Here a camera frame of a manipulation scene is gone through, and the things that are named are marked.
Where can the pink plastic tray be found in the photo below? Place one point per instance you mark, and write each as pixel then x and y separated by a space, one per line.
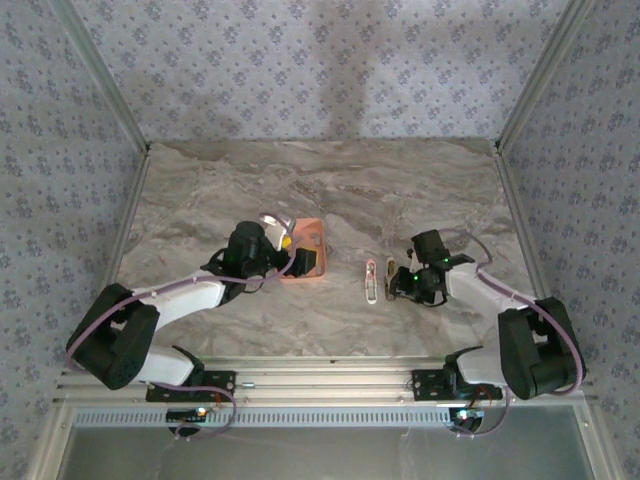
pixel 307 225

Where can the pink white clip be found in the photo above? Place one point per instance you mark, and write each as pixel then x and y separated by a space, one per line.
pixel 370 280

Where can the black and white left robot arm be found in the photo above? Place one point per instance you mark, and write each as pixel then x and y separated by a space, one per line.
pixel 185 297

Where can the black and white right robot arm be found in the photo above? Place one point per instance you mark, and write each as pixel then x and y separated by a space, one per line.
pixel 475 287

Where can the small circuit board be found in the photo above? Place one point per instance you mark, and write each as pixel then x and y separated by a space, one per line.
pixel 185 415
pixel 467 417

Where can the grey metal panel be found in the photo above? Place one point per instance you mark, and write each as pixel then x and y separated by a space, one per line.
pixel 325 455

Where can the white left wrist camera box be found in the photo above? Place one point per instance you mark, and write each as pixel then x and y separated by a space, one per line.
pixel 275 231

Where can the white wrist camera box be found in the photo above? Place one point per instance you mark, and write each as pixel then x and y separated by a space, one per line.
pixel 275 231
pixel 411 256

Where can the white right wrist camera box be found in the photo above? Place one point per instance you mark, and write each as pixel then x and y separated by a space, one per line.
pixel 411 256

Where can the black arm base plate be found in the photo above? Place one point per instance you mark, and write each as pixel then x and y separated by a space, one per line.
pixel 425 382
pixel 225 380

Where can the aluminium table side rail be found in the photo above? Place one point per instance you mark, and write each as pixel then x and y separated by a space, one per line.
pixel 129 210
pixel 513 200

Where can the wide aluminium base rail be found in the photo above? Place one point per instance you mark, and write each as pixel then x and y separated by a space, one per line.
pixel 325 380

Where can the slanted aluminium frame post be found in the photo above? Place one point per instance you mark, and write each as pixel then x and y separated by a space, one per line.
pixel 538 75
pixel 111 85

